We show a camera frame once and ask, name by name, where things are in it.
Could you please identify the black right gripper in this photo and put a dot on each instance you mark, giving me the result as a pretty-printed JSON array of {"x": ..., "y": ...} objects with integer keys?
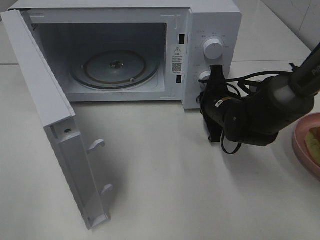
[{"x": 215, "y": 102}]

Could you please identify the pink round plate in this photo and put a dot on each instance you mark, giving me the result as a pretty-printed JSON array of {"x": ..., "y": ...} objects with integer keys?
[{"x": 299, "y": 145}]

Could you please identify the white bread sandwich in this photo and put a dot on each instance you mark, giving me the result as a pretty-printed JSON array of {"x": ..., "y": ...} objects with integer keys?
[{"x": 312, "y": 142}]

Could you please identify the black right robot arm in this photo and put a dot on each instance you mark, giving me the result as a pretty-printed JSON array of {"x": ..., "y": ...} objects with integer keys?
[{"x": 253, "y": 109}]

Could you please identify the lower white timer knob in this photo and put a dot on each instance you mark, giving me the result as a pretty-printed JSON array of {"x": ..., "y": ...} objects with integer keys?
[{"x": 204, "y": 77}]

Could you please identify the upper white power knob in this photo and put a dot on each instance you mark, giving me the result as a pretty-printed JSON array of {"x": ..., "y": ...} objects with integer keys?
[{"x": 213, "y": 48}]

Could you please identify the glass microwave turntable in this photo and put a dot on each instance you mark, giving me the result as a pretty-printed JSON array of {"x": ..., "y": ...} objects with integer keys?
[{"x": 114, "y": 69}]

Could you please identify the white microwave oven body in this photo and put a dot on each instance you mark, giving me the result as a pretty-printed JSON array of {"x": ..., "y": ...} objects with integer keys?
[{"x": 172, "y": 30}]

